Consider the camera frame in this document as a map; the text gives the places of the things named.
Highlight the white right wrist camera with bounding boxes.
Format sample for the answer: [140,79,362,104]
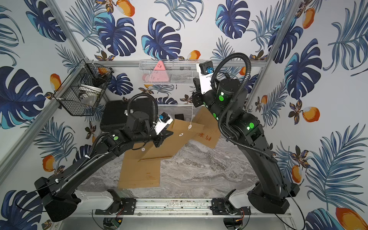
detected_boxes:
[194,61,215,94]

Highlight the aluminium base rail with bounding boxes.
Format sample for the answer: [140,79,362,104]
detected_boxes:
[71,197,291,218]

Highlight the pink triangle item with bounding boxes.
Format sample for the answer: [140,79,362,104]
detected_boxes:
[147,60,170,83]

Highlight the brown kraft file bag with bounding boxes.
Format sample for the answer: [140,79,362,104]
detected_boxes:
[117,143,161,189]
[140,119,204,162]
[192,106,220,149]

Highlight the black plastic tool case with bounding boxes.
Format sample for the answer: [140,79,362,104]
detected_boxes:
[100,97,155,132]

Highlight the black wire basket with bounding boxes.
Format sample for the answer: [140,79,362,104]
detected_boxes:
[53,59,114,117]

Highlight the small black box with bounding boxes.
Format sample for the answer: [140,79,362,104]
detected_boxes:
[174,114,185,121]

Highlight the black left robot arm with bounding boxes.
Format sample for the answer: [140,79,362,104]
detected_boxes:
[34,94,173,222]

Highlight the clear white mesh wall basket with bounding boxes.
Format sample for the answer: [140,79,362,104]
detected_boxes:
[139,59,203,85]

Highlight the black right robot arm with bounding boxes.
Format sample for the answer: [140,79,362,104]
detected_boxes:
[192,53,300,214]

